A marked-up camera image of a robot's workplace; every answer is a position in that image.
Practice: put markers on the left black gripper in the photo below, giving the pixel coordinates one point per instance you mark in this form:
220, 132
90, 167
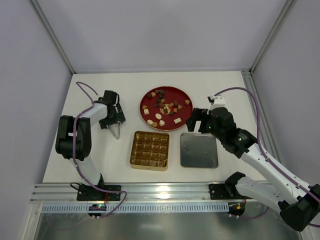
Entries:
112, 121

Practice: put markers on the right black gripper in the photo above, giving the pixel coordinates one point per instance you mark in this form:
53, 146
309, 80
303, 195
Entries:
198, 116

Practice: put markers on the white square chocolate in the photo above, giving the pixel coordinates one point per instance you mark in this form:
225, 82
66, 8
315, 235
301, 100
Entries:
146, 111

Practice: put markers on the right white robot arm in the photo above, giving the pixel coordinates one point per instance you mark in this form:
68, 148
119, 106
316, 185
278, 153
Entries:
296, 201

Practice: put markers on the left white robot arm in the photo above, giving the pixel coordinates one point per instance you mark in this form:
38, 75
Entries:
74, 138

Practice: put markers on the white rectangular chocolate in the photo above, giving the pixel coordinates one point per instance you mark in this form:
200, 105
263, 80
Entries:
177, 120

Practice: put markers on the white oval chocolate left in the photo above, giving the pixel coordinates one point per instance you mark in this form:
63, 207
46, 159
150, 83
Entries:
149, 122

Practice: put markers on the white oval chocolate right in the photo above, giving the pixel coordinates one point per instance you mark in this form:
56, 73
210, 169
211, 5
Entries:
162, 122

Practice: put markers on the gold chocolate box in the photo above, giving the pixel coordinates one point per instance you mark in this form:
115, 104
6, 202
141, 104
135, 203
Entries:
150, 151

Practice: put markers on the silver square tin lid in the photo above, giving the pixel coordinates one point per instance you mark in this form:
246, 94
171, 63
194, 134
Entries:
198, 151

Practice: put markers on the round red tray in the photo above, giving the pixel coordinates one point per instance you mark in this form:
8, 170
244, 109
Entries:
156, 98

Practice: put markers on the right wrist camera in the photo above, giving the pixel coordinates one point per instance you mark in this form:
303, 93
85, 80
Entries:
216, 101

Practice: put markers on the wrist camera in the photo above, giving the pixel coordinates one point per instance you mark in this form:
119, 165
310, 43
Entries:
216, 101
110, 98

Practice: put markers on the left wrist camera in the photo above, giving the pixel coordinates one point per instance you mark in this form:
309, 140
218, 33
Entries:
110, 98

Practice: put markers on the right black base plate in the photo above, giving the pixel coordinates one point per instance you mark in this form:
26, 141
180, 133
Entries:
224, 191

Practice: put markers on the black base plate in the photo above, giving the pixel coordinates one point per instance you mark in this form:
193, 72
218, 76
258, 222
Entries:
224, 191
88, 193

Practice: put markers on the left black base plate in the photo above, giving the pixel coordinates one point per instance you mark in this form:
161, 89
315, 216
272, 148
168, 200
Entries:
88, 193

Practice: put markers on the aluminium rail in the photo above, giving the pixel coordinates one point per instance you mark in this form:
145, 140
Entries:
136, 192

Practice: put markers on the slotted cable duct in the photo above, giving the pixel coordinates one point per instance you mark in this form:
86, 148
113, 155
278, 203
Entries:
147, 207

